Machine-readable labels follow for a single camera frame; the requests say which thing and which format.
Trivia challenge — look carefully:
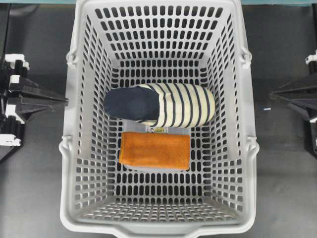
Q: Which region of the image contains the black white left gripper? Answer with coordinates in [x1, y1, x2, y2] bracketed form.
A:
[0, 54, 68, 161]

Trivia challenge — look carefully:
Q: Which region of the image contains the orange folded cloth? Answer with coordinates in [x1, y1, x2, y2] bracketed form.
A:
[119, 132, 191, 170]

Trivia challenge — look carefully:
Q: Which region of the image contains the grey plastic shopping basket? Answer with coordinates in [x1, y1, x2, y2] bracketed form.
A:
[59, 0, 260, 238]

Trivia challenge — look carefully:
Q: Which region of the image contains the clear plastic package under cloth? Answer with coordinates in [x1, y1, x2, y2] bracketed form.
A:
[123, 120, 190, 173]

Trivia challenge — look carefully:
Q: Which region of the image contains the navy striped cream slipper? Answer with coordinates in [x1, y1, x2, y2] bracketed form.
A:
[104, 83, 215, 128]

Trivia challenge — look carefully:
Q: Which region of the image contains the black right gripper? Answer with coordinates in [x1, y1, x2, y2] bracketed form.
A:
[269, 53, 317, 156]

